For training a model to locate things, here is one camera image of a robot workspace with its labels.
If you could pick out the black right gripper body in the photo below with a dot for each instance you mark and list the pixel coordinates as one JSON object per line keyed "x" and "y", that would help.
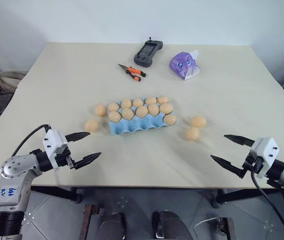
{"x": 253, "y": 163}

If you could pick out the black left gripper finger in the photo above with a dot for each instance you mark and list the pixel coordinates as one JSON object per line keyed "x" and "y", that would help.
{"x": 77, "y": 136}
{"x": 88, "y": 159}

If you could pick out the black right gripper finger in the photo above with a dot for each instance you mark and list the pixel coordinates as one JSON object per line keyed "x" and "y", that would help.
{"x": 228, "y": 165}
{"x": 242, "y": 140}

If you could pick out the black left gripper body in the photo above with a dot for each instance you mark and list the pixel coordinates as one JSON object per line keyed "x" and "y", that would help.
{"x": 62, "y": 158}

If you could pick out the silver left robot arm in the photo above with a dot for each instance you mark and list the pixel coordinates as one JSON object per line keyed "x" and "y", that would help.
{"x": 12, "y": 185}

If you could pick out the blue egg tray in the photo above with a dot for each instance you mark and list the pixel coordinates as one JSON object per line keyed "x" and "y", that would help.
{"x": 136, "y": 126}

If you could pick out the tan egg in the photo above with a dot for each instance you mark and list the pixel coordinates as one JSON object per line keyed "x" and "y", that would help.
{"x": 92, "y": 124}
{"x": 153, "y": 109}
{"x": 138, "y": 102}
{"x": 113, "y": 107}
{"x": 151, "y": 100}
{"x": 126, "y": 103}
{"x": 198, "y": 121}
{"x": 166, "y": 108}
{"x": 170, "y": 119}
{"x": 162, "y": 99}
{"x": 127, "y": 113}
{"x": 141, "y": 111}
{"x": 192, "y": 133}
{"x": 100, "y": 109}
{"x": 114, "y": 116}

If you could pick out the black table leg bar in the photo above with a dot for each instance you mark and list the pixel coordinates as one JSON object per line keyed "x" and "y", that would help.
{"x": 56, "y": 193}
{"x": 244, "y": 197}

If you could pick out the dark rounded robot foot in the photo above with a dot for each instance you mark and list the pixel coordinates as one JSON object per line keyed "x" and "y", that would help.
{"x": 171, "y": 226}
{"x": 113, "y": 227}

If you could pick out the white chair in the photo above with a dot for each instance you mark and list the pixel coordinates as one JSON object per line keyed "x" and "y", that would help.
{"x": 6, "y": 78}

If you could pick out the purple tissue pack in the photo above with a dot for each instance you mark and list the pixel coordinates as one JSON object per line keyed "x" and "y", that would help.
{"x": 181, "y": 63}

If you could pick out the dark grey remote controller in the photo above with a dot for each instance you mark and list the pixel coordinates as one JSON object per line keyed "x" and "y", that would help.
{"x": 146, "y": 53}

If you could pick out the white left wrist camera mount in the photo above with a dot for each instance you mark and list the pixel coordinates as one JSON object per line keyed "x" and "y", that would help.
{"x": 52, "y": 142}

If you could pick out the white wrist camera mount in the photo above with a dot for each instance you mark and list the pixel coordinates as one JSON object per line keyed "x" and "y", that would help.
{"x": 267, "y": 150}
{"x": 52, "y": 142}

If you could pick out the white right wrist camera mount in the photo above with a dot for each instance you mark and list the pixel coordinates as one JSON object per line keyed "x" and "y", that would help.
{"x": 267, "y": 150}

